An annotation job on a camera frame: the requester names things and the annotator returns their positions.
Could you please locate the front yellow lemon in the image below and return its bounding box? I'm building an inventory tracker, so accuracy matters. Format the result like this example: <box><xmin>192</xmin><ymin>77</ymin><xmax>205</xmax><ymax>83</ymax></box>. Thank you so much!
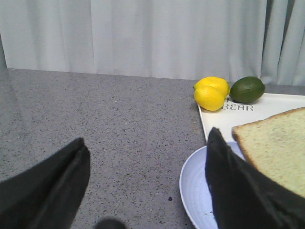
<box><xmin>194</xmin><ymin>86</ymin><xmax>225</xmax><ymax>111</ymax></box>

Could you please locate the white curtain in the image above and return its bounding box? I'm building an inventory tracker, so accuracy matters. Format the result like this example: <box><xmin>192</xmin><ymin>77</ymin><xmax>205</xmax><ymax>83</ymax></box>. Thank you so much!
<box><xmin>0</xmin><ymin>0</ymin><xmax>305</xmax><ymax>86</ymax></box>

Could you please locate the rear yellow lemon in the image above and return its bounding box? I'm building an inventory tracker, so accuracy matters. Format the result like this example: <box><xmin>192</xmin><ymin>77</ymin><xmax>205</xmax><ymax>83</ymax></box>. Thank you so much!
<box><xmin>193</xmin><ymin>76</ymin><xmax>230</xmax><ymax>97</ymax></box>

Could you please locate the bread slice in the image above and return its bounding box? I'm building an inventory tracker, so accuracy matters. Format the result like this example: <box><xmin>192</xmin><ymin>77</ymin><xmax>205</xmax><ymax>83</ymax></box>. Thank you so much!
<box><xmin>232</xmin><ymin>107</ymin><xmax>305</xmax><ymax>197</ymax></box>

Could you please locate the yellow lemon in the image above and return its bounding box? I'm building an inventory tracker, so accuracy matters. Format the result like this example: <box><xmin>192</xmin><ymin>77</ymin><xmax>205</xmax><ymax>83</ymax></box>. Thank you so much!
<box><xmin>193</xmin><ymin>76</ymin><xmax>230</xmax><ymax>97</ymax></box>
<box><xmin>194</xmin><ymin>86</ymin><xmax>225</xmax><ymax>111</ymax></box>

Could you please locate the green lime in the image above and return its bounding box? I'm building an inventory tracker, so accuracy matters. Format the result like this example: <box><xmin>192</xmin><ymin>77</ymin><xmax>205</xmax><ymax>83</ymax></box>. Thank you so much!
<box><xmin>229</xmin><ymin>76</ymin><xmax>265</xmax><ymax>104</ymax></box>

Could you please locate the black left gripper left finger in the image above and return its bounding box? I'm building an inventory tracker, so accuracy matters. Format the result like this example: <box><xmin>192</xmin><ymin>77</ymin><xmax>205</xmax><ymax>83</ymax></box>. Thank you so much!
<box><xmin>0</xmin><ymin>138</ymin><xmax>91</xmax><ymax>229</ymax></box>

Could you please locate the white bear tray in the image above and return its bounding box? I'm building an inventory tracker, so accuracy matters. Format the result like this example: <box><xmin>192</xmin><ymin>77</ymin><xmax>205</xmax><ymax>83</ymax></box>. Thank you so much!
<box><xmin>198</xmin><ymin>93</ymin><xmax>305</xmax><ymax>142</ymax></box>

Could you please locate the light blue round plate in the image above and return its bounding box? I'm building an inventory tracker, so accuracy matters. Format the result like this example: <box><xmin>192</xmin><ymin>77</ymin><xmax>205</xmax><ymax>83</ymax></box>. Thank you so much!
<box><xmin>179</xmin><ymin>141</ymin><xmax>246</xmax><ymax>229</ymax></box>

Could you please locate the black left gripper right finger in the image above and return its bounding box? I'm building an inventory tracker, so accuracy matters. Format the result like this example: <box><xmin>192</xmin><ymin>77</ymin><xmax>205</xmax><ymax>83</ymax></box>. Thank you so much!
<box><xmin>205</xmin><ymin>127</ymin><xmax>305</xmax><ymax>229</ymax></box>

